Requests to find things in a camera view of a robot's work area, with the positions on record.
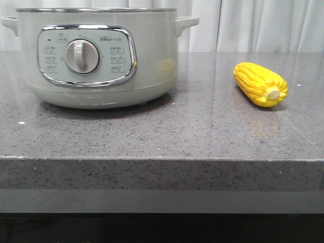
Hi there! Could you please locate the yellow corn cob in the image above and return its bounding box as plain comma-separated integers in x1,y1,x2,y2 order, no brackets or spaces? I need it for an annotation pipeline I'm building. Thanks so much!
233,62,289,108

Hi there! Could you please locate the pale green electric cooking pot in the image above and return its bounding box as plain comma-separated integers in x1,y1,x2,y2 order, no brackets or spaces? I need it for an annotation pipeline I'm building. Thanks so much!
1,8,199,109

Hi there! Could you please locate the grey round control knob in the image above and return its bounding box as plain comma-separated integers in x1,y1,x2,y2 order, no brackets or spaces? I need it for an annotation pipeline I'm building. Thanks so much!
64,39,100,74

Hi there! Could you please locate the white curtain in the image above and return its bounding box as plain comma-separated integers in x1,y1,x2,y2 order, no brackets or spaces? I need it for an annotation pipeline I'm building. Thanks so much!
1,1,323,53

